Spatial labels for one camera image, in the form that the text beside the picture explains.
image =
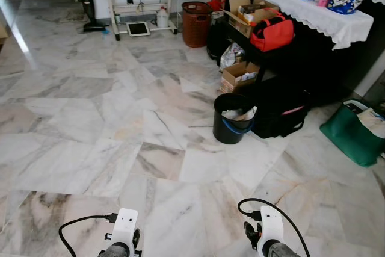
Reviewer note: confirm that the small open cardboard box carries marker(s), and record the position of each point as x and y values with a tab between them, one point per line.
231	78

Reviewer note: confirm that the red duffel bag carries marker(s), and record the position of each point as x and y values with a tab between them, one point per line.
272	34

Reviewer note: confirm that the green shopping bag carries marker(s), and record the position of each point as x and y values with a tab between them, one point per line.
346	136

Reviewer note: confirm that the white lace tablecloth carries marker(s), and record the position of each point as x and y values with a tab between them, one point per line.
313	16

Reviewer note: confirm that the brown waste bin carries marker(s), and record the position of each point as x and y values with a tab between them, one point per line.
196	27

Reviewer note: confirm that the silver plastic bag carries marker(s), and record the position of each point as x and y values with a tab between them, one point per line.
231	57

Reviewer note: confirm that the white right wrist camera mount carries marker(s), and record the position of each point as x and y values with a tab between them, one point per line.
272	224

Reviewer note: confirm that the white plastic jug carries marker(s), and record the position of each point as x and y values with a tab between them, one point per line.
163	19

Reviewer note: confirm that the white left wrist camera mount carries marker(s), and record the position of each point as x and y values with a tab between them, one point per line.
125	224

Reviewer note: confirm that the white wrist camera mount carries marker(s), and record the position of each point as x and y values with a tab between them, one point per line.
125	224
272	224

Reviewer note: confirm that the black fabric bag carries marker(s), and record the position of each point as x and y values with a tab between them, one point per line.
277	121

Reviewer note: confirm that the black plastic bucket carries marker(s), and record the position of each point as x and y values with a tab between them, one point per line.
227	130

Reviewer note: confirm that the large open cardboard box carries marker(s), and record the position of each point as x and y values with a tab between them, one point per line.
237	4

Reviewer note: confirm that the black appliance stand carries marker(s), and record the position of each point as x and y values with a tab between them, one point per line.
91	26

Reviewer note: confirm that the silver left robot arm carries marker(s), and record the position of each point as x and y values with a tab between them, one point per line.
114	251

